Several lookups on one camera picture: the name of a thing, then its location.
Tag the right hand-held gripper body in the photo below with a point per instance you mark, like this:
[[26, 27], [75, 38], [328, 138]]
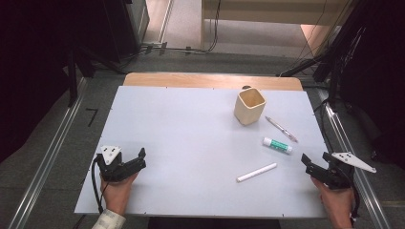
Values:
[[339, 173]]

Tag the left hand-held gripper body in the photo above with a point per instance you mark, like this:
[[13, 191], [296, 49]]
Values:
[[112, 168]]

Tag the white green glue stick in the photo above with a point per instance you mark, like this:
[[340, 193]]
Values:
[[277, 145]]

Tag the clear ballpoint pen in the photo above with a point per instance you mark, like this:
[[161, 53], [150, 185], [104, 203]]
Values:
[[281, 129]]

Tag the beige square cup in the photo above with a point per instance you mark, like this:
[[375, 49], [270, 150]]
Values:
[[250, 106]]

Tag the person's left hand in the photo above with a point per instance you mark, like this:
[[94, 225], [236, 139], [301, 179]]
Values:
[[117, 192]]

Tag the person's right hand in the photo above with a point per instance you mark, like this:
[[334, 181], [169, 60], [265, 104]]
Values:
[[336, 203]]

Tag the white board sheet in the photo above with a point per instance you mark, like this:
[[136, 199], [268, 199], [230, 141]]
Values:
[[184, 143]]

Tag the white marker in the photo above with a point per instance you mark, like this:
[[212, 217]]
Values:
[[256, 172]]

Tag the black metal stand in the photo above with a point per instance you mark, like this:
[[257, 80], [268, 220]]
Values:
[[332, 76], [74, 76]]

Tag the dark cabinet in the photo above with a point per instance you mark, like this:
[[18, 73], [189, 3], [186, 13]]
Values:
[[127, 28]]

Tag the metal floor rail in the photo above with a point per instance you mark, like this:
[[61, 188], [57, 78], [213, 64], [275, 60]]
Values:
[[47, 156], [353, 165]]

